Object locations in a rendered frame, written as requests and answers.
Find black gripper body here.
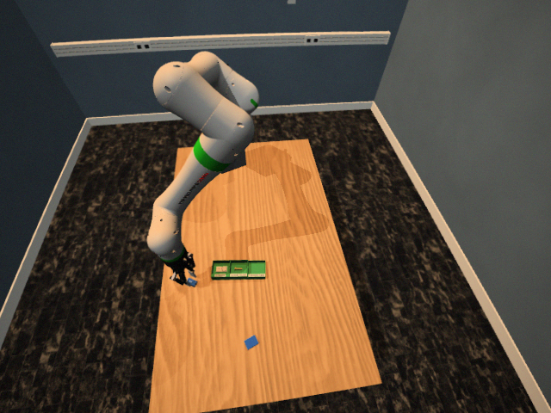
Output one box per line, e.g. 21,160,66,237
171,259,189,274

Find green bins with labels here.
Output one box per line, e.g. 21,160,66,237
211,260,266,280

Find flat blue square block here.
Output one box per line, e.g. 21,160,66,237
244,335,259,350

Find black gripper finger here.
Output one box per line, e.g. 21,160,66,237
170,270,191,287
186,252,196,278

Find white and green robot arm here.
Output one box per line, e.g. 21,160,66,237
147,52,260,268

